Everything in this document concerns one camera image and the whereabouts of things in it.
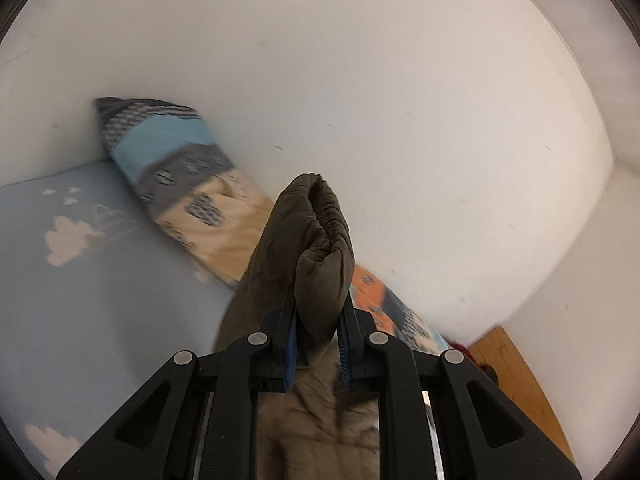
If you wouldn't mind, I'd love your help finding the wooden bed frame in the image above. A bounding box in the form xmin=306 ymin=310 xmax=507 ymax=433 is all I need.
xmin=469 ymin=326 xmax=576 ymax=465

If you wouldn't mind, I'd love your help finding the brown padded jacket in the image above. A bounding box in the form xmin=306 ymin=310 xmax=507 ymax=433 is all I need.
xmin=216 ymin=173 xmax=382 ymax=480

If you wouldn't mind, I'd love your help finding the light blue cloud bedsheet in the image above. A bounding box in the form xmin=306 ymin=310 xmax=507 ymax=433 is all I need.
xmin=0 ymin=160 xmax=241 ymax=480

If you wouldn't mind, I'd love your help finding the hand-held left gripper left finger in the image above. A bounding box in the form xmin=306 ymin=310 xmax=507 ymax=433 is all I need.
xmin=56 ymin=296 xmax=302 ymax=480

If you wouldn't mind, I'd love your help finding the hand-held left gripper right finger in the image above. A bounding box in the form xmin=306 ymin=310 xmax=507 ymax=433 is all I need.
xmin=338 ymin=298 xmax=584 ymax=480

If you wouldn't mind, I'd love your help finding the dark red cloth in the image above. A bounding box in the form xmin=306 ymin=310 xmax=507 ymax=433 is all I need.
xmin=449 ymin=342 xmax=500 ymax=387

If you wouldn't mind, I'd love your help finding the patterned long pillow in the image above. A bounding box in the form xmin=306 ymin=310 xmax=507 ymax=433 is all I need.
xmin=95 ymin=97 xmax=454 ymax=356

